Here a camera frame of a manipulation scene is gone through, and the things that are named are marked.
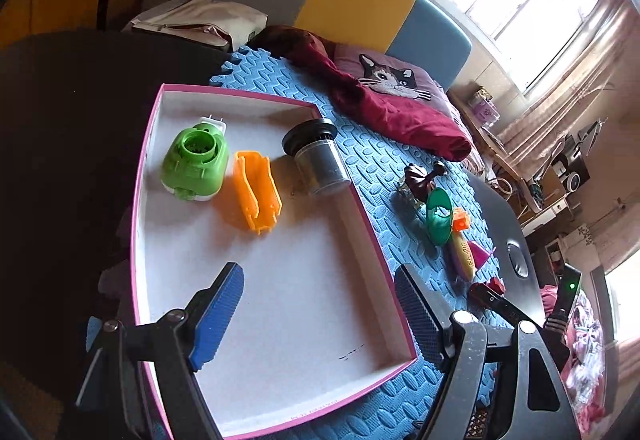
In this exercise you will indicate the yellow oval perforated toy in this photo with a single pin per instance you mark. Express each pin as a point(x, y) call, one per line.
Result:
point(461, 256)

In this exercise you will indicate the red plastic toy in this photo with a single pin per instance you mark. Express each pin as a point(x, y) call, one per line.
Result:
point(496, 284)

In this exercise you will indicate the orange cube block toy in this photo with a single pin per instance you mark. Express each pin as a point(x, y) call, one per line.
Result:
point(461, 220)

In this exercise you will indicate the purple cat pillow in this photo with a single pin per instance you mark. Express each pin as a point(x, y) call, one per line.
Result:
point(389, 75)

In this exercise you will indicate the black lidded clear jar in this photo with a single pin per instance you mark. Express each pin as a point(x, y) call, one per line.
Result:
point(312, 146)

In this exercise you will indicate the green plug-in device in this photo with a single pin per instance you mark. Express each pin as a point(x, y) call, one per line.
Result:
point(196, 162)

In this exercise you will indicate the wooden side desk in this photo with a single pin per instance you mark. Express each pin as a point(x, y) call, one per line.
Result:
point(547, 201)

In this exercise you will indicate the green plastic funnel piece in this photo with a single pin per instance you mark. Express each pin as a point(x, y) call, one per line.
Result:
point(439, 216)

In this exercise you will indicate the orange plastic clip piece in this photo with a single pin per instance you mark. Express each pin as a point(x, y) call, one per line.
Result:
point(257, 192)

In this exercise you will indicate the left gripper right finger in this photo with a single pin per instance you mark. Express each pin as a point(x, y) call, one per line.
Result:
point(428, 316)

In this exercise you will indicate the dark brown flower toy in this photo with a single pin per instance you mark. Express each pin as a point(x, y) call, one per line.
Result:
point(421, 182)

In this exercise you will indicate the blue foam puzzle mat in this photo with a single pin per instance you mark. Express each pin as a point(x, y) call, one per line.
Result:
point(375, 164)

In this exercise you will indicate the purple box on desk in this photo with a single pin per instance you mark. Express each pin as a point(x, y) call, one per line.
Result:
point(483, 108)

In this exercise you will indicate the magenta plastic cup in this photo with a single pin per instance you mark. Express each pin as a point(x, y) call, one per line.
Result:
point(480, 254)

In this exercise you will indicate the dark red blanket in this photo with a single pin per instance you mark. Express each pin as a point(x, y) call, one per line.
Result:
point(402, 120)

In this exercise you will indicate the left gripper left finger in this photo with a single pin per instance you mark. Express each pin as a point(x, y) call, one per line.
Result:
point(210, 313)

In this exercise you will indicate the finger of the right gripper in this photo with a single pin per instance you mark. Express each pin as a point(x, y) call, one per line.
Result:
point(487, 298)

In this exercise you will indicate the beige cloth bag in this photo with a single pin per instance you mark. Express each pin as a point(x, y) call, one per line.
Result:
point(223, 25)

